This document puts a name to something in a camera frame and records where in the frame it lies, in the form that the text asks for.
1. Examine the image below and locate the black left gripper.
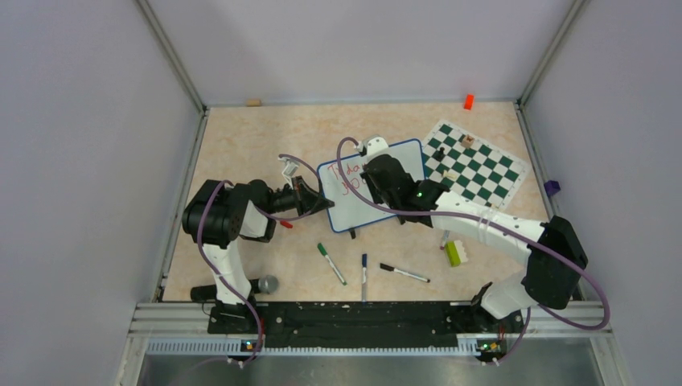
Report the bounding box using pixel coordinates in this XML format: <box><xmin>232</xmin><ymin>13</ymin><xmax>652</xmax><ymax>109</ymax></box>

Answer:
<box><xmin>265</xmin><ymin>175</ymin><xmax>335</xmax><ymax>217</ymax></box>

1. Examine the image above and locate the blue framed whiteboard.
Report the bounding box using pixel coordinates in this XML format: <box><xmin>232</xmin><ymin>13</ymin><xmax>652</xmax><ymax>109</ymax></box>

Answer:
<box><xmin>317</xmin><ymin>138</ymin><xmax>425</xmax><ymax>233</ymax></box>

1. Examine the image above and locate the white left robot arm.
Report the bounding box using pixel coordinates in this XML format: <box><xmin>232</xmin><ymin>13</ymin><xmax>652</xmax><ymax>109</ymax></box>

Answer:
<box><xmin>182</xmin><ymin>176</ymin><xmax>335</xmax><ymax>333</ymax></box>

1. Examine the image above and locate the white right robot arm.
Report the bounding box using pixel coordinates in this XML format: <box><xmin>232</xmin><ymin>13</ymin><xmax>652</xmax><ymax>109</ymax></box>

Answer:
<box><xmin>361</xmin><ymin>154</ymin><xmax>588</xmax><ymax>331</ymax></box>

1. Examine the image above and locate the green whiteboard marker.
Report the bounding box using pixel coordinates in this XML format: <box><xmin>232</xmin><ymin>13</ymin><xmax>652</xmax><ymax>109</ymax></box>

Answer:
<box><xmin>317</xmin><ymin>243</ymin><xmax>347</xmax><ymax>285</ymax></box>

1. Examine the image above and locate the purple whiteboard marker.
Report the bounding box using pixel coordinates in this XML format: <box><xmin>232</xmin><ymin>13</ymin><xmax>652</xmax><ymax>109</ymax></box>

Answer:
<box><xmin>440</xmin><ymin>231</ymin><xmax>450</xmax><ymax>250</ymax></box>

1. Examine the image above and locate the blue whiteboard marker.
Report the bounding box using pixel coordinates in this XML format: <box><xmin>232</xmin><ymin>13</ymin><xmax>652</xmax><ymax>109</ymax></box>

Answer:
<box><xmin>361</xmin><ymin>253</ymin><xmax>368</xmax><ymax>302</ymax></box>

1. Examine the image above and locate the black whiteboard marker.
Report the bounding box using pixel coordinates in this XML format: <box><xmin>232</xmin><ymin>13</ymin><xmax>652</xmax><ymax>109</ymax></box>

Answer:
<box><xmin>380</xmin><ymin>263</ymin><xmax>431</xmax><ymax>283</ymax></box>

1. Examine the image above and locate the green white chess mat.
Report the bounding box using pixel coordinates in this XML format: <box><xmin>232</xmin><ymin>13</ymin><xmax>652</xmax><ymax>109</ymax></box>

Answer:
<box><xmin>422</xmin><ymin>120</ymin><xmax>531</xmax><ymax>209</ymax></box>

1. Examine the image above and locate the black microphone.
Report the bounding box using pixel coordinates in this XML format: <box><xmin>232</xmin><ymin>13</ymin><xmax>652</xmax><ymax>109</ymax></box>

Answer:
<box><xmin>190</xmin><ymin>275</ymin><xmax>279</xmax><ymax>303</ymax></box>

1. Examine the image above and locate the green white toy brick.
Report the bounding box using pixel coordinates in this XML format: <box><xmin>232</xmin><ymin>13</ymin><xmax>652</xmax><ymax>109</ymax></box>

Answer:
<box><xmin>444</xmin><ymin>240</ymin><xmax>468</xmax><ymax>268</ymax></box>

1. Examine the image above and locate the orange block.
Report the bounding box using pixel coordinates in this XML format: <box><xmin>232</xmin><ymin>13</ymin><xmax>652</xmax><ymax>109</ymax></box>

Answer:
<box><xmin>463</xmin><ymin>93</ymin><xmax>475</xmax><ymax>111</ymax></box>

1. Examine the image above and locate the purple object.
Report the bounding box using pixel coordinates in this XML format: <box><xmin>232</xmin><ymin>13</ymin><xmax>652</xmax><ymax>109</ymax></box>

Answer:
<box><xmin>543</xmin><ymin>180</ymin><xmax>561</xmax><ymax>197</ymax></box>

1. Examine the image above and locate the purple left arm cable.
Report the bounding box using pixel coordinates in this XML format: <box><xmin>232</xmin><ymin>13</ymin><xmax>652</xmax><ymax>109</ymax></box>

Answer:
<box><xmin>194</xmin><ymin>153</ymin><xmax>323</xmax><ymax>368</ymax></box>

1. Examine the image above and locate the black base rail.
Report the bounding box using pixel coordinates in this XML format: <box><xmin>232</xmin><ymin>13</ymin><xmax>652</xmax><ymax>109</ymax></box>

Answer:
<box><xmin>207</xmin><ymin>302</ymin><xmax>524</xmax><ymax>349</ymax></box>

